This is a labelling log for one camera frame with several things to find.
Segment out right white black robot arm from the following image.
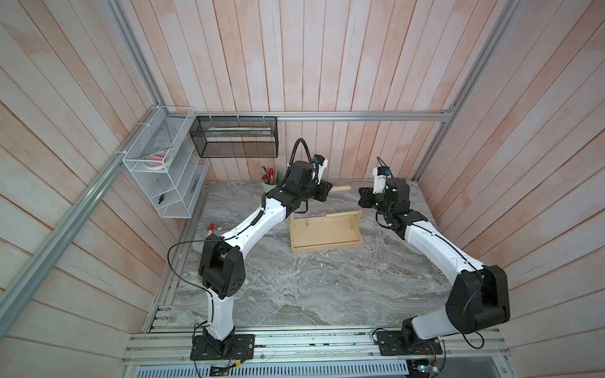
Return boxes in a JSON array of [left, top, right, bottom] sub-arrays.
[[359, 176, 510, 355]]

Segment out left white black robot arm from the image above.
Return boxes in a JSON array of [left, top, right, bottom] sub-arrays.
[[191, 154, 332, 361]]

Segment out wooden jewelry display stand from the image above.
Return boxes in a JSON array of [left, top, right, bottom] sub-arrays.
[[289, 210, 363, 255]]

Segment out pens in cup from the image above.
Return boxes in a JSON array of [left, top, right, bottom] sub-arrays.
[[260, 164, 279, 185]]

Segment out green pen cup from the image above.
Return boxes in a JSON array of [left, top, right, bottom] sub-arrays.
[[261, 169, 285, 193]]

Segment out tape roll on shelf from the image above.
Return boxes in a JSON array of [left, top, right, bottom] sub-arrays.
[[141, 154, 171, 171]]

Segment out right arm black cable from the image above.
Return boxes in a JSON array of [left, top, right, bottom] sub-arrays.
[[375, 157, 485, 351]]

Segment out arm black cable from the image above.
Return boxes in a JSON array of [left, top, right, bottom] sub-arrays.
[[166, 138, 314, 332], [375, 157, 485, 351]]

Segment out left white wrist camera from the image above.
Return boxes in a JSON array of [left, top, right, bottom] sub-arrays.
[[312, 154, 329, 184]]

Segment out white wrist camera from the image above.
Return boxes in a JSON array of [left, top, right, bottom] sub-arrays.
[[312, 154, 329, 184], [372, 165, 391, 195]]

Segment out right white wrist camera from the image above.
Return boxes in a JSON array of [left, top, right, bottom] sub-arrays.
[[372, 165, 391, 195]]

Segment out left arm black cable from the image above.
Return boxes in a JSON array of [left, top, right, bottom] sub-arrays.
[[166, 138, 314, 332]]

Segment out black mesh wall basket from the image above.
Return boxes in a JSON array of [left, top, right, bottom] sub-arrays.
[[189, 116, 279, 159]]

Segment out white wire shelf rack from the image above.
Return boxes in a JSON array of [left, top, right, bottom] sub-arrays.
[[123, 106, 209, 219]]

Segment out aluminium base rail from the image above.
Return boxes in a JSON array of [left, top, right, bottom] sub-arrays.
[[117, 326, 521, 377]]

